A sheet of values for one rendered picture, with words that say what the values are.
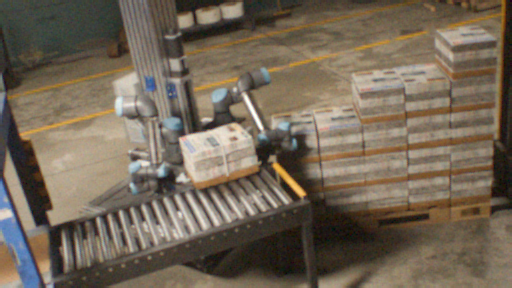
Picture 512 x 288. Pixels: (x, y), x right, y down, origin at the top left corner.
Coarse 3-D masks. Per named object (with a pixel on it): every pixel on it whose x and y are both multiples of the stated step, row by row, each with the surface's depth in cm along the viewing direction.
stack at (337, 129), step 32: (320, 128) 374; (352, 128) 370; (384, 128) 371; (416, 128) 370; (448, 128) 371; (320, 160) 392; (352, 160) 380; (384, 160) 380; (416, 160) 381; (448, 160) 381; (320, 192) 392; (352, 192) 391; (384, 192) 391; (416, 192) 390; (448, 192) 391; (320, 224) 402; (416, 224) 402
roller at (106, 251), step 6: (96, 222) 314; (102, 222) 312; (102, 228) 306; (102, 234) 300; (102, 240) 295; (108, 240) 297; (102, 246) 291; (108, 246) 290; (102, 252) 287; (108, 252) 285; (108, 258) 280
